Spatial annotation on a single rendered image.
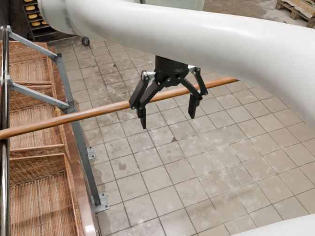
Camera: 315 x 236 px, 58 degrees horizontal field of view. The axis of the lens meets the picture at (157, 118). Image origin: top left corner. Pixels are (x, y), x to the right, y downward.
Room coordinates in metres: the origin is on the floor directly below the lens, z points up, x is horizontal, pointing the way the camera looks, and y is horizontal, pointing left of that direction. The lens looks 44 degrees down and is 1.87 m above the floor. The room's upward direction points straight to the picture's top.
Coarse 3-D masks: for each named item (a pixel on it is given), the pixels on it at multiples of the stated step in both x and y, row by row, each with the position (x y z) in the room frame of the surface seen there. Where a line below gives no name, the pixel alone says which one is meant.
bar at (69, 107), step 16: (0, 80) 0.94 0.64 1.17; (64, 80) 1.46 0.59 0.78; (0, 96) 0.84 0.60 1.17; (32, 96) 0.97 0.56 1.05; (48, 96) 1.01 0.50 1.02; (0, 112) 0.74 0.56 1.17; (64, 112) 1.02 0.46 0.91; (0, 128) 0.66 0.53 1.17; (80, 128) 1.02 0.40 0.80; (0, 144) 0.59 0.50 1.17; (80, 144) 1.01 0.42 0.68; (0, 160) 0.53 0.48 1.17; (0, 176) 0.47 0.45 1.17; (0, 192) 0.42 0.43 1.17; (96, 192) 1.02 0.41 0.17; (0, 208) 0.37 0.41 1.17; (96, 208) 0.99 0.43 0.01; (0, 224) 0.32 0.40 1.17
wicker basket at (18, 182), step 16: (16, 160) 0.83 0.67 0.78; (32, 160) 0.85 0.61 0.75; (48, 160) 0.88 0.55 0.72; (64, 160) 0.86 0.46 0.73; (16, 176) 0.82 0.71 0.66; (32, 176) 0.84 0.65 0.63; (48, 176) 0.86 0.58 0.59; (64, 176) 0.87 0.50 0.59; (16, 192) 0.77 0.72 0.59; (48, 192) 0.77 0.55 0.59; (64, 192) 0.77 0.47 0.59; (16, 208) 0.68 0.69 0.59; (32, 208) 0.68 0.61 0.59; (48, 208) 0.68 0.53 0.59; (64, 208) 0.68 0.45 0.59; (16, 224) 0.60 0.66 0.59; (32, 224) 0.60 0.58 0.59; (48, 224) 0.60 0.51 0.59; (64, 224) 0.60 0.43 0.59; (80, 224) 0.59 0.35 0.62
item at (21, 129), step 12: (216, 84) 0.88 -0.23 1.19; (156, 96) 0.80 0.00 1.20; (168, 96) 0.81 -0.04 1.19; (96, 108) 0.73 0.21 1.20; (108, 108) 0.73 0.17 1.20; (120, 108) 0.74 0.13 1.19; (48, 120) 0.67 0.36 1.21; (60, 120) 0.67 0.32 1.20; (72, 120) 0.68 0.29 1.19; (0, 132) 0.61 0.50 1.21; (12, 132) 0.62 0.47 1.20; (24, 132) 0.63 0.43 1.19
